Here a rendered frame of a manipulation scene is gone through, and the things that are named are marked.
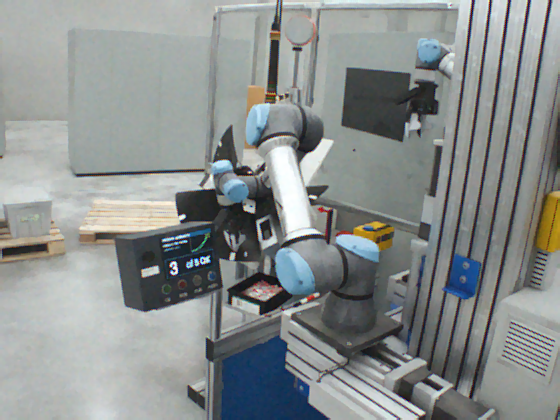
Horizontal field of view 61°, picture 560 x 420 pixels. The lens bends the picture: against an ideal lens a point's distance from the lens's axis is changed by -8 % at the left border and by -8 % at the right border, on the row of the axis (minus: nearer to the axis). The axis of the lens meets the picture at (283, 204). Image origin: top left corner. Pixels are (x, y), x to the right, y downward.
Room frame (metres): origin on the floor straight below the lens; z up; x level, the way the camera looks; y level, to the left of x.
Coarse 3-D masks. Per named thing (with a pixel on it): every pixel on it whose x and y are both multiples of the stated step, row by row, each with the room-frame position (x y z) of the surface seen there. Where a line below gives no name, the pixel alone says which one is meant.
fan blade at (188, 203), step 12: (180, 192) 2.16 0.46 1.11; (192, 192) 2.13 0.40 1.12; (204, 192) 2.11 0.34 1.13; (180, 204) 2.14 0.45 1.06; (192, 204) 2.12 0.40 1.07; (204, 204) 2.10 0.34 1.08; (216, 204) 2.09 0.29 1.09; (192, 216) 2.11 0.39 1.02; (204, 216) 2.10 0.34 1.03; (216, 216) 2.09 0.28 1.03
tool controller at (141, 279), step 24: (120, 240) 1.18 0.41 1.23; (144, 240) 1.16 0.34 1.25; (168, 240) 1.21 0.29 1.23; (192, 240) 1.26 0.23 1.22; (216, 240) 1.32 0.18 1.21; (120, 264) 1.19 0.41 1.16; (144, 264) 1.14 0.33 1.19; (192, 264) 1.24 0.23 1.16; (216, 264) 1.30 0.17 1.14; (144, 288) 1.13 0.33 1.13; (192, 288) 1.22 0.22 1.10; (216, 288) 1.28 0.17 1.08
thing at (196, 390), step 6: (204, 378) 2.25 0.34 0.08; (192, 384) 2.19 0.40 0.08; (198, 384) 2.19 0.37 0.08; (204, 384) 2.19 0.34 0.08; (192, 390) 2.15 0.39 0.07; (198, 390) 2.14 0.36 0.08; (204, 390) 2.15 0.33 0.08; (192, 396) 2.15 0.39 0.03; (198, 396) 2.12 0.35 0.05; (204, 396) 2.09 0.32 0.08; (198, 402) 2.12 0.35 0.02; (204, 402) 2.08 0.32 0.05; (204, 408) 2.08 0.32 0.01
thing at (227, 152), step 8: (232, 128) 2.30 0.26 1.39; (224, 136) 2.33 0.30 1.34; (232, 136) 2.26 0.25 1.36; (224, 144) 2.31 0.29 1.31; (232, 144) 2.24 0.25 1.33; (216, 152) 2.36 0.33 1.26; (224, 152) 2.29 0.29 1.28; (232, 152) 2.22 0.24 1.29; (216, 160) 2.35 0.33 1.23; (224, 160) 2.28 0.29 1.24; (232, 160) 2.21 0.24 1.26
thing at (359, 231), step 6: (372, 222) 2.05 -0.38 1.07; (378, 222) 2.06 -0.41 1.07; (354, 228) 1.96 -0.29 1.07; (360, 228) 1.96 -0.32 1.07; (390, 228) 1.99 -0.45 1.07; (354, 234) 1.96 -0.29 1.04; (360, 234) 1.94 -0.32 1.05; (366, 234) 1.92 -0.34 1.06; (372, 234) 1.90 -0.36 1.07; (378, 234) 1.92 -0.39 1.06; (372, 240) 1.90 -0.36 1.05; (390, 240) 2.00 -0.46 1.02; (378, 246) 1.93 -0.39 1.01; (384, 246) 1.97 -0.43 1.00; (390, 246) 2.00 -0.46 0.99
